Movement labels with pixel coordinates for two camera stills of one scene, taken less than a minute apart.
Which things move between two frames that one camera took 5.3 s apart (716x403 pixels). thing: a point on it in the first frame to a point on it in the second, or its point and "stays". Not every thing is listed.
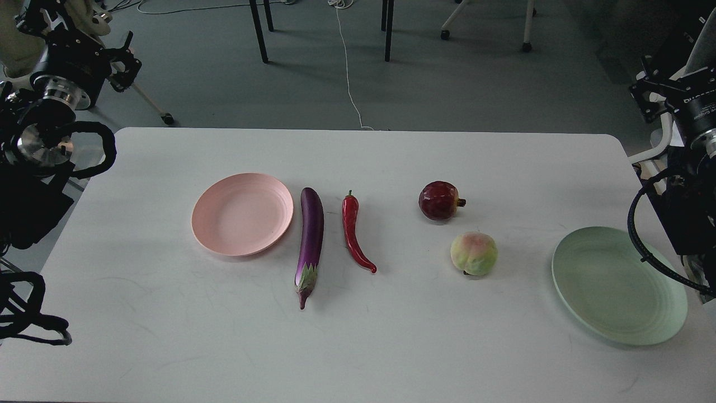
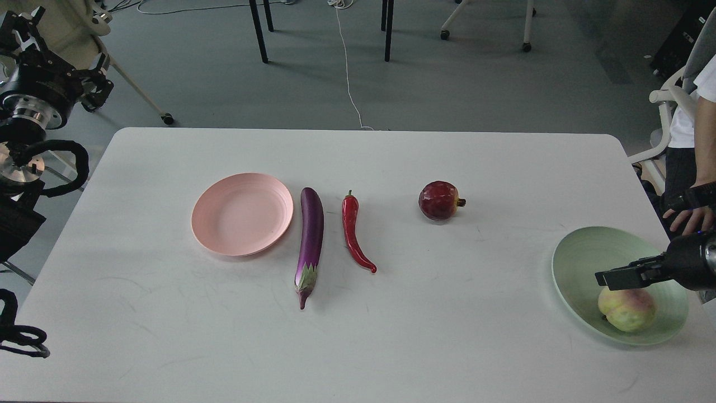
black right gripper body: [691, 101] to [684, 262]
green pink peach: [474, 253] to [630, 310]
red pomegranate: [439, 201] stays
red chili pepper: [351, 206] stays
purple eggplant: [311, 249] stays
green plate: [613, 289] stays
